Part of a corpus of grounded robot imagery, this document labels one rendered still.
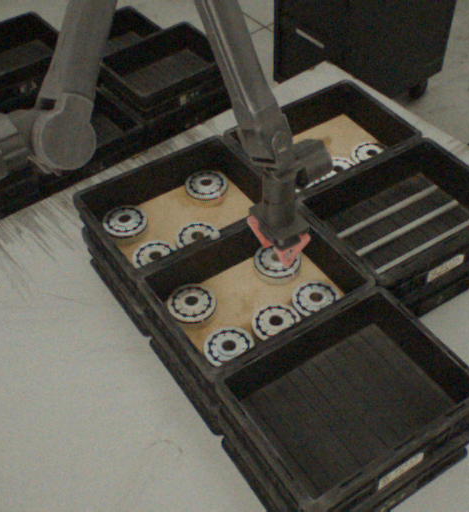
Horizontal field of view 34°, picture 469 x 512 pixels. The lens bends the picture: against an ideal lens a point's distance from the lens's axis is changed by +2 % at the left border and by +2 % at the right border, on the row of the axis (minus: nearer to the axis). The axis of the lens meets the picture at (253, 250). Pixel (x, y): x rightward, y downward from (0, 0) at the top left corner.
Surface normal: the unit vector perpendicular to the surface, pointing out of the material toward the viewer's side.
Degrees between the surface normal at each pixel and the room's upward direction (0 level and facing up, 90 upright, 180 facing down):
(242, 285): 0
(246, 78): 63
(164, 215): 0
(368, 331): 0
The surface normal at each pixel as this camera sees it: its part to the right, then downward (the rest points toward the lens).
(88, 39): 0.51, 0.16
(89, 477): -0.01, -0.69
